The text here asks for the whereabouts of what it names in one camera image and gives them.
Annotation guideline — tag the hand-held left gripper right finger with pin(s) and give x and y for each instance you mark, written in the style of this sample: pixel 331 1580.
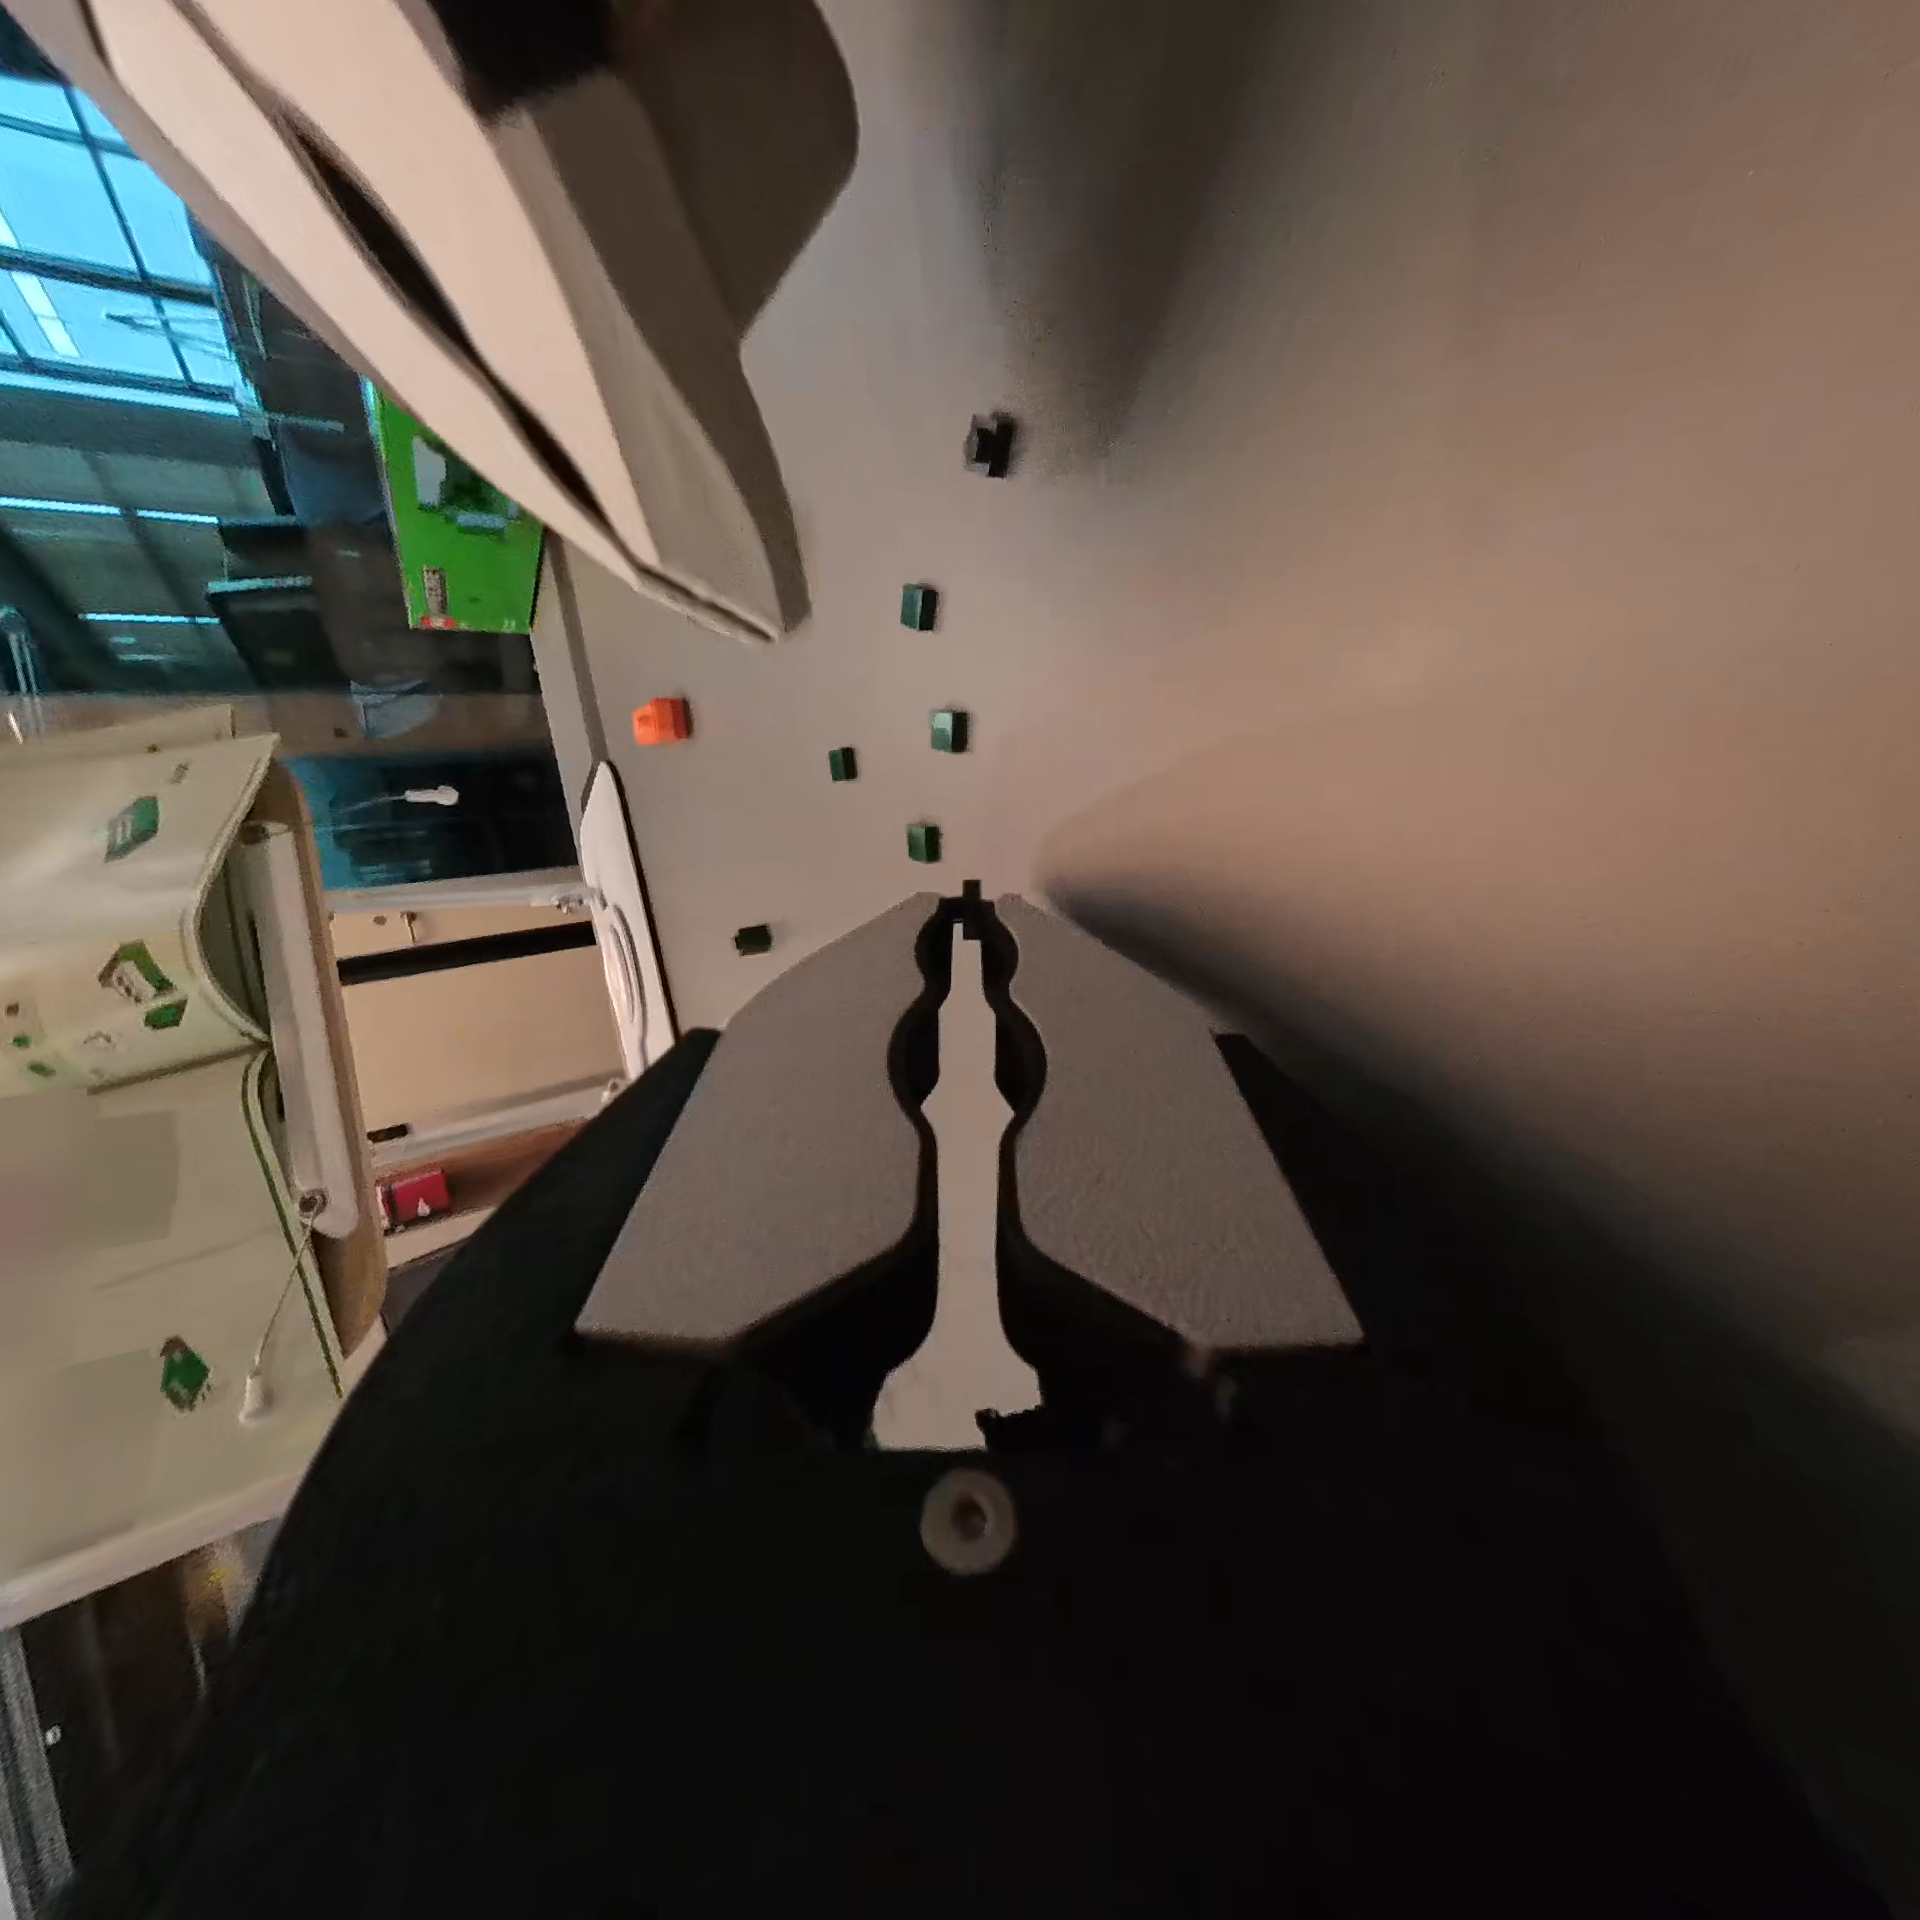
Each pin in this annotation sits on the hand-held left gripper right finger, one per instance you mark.
pixel 1172 1185

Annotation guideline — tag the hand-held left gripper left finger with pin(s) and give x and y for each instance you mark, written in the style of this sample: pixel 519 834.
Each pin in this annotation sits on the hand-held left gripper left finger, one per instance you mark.
pixel 780 1185

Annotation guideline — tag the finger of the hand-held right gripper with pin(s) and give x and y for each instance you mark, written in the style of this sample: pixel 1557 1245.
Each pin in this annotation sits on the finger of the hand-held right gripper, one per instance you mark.
pixel 307 241
pixel 451 212

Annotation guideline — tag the black small lego plate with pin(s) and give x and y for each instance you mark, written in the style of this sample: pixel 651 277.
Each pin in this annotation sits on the black small lego plate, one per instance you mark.
pixel 990 446
pixel 972 903

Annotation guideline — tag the pile of dark green pieces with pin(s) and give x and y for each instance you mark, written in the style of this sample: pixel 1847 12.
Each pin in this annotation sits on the pile of dark green pieces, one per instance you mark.
pixel 921 604

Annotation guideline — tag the green lego set box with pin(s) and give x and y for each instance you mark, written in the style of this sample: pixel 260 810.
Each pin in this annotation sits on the green lego set box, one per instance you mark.
pixel 451 510

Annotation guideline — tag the lego instruction booklet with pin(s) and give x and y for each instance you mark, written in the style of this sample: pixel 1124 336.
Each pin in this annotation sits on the lego instruction booklet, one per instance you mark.
pixel 91 1201

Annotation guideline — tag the white book stand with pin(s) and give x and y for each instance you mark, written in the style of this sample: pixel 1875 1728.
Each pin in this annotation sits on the white book stand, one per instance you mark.
pixel 623 960

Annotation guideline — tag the wooden pillar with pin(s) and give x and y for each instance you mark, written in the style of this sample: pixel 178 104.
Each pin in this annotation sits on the wooden pillar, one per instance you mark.
pixel 503 1185

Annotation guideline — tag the red fire extinguisher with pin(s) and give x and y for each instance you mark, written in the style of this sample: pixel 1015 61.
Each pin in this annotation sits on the red fire extinguisher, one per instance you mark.
pixel 413 1196

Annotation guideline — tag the orange brick separator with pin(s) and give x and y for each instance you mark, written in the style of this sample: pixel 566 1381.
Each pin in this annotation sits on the orange brick separator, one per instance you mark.
pixel 661 720

